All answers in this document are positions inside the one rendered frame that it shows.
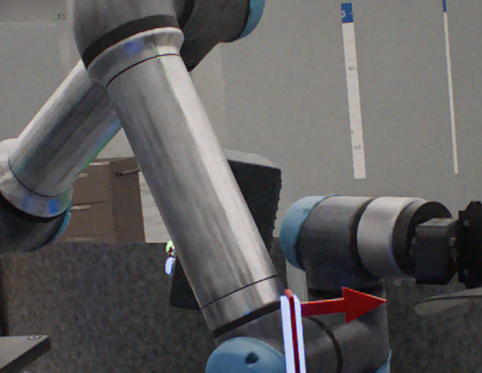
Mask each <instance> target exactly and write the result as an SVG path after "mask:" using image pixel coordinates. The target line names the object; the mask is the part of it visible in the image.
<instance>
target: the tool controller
mask: <svg viewBox="0 0 482 373"><path fill-rule="evenodd" d="M222 149H223V152H224V154H225V157H226V160H227V161H228V163H229V165H230V168H231V170H232V172H233V175H234V176H235V178H236V180H237V183H238V185H239V187H240V191H241V194H242V196H243V199H244V201H245V203H246V204H247V207H248V209H249V212H250V215H251V216H252V218H253V219H254V222H255V224H256V226H257V230H258V232H259V233H260V235H261V238H262V240H263V242H264V244H265V247H266V249H267V251H268V254H269V253H270V249H271V248H272V245H271V243H272V239H273V229H275V225H274V224H275V219H277V216H276V214H277V210H279V207H278V204H279V200H280V189H282V184H281V169H280V168H279V167H278V166H276V165H275V164H273V163H271V162H270V161H268V160H267V159H265V158H264V157H263V156H262V155H255V154H250V153H244V152H240V151H234V150H229V149H224V148H222ZM174 256H175V259H174V266H173V271H172V276H171V277H170V276H169V281H168V303H169V306H172V307H177V308H183V309H189V310H194V311H201V307H200V305H199V303H198V300H197V298H196V297H195V295H194V292H193V289H192V287H191V285H190V282H189V281H188V279H187V276H186V273H185V271H184V268H183V267H182V265H181V262H180V260H179V258H178V255H177V253H176V251H175V254H174ZM269 256H271V255H270V254H269Z"/></svg>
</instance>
